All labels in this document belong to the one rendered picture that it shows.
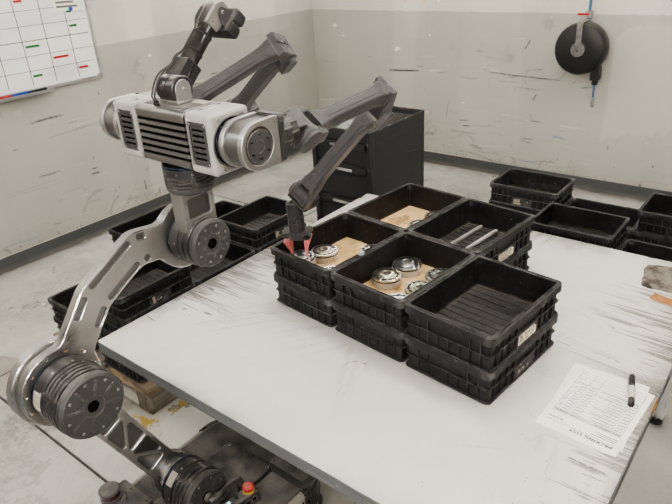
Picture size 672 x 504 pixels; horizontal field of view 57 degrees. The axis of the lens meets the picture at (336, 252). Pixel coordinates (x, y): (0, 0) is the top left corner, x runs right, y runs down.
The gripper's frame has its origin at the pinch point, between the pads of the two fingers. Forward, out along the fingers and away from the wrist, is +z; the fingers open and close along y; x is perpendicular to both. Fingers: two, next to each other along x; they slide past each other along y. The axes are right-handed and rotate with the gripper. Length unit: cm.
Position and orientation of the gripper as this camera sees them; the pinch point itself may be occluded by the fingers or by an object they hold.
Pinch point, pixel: (299, 253)
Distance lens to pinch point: 218.0
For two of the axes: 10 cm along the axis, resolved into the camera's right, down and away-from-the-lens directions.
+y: -9.9, 0.3, 1.4
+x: -1.1, 4.3, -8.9
